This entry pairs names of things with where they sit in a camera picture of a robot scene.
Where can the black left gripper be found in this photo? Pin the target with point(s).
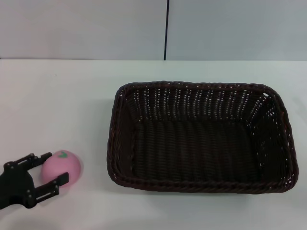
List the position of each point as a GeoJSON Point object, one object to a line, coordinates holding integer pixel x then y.
{"type": "Point", "coordinates": [15, 184]}

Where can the pink peach toy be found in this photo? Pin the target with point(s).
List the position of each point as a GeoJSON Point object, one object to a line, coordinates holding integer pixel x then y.
{"type": "Point", "coordinates": [63, 167]}

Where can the dark brown wicker basket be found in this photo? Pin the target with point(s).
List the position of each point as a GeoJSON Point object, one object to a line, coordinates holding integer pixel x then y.
{"type": "Point", "coordinates": [201, 141]}

